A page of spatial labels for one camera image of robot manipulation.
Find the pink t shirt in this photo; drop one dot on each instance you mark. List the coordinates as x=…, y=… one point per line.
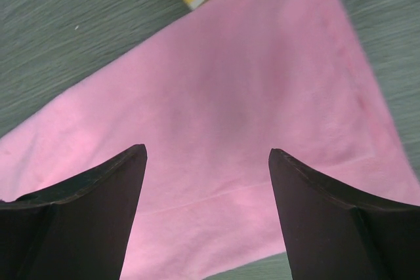
x=209, y=96

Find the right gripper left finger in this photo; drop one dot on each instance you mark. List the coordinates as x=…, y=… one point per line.
x=78, y=228

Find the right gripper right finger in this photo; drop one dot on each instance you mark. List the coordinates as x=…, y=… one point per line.
x=334, y=231

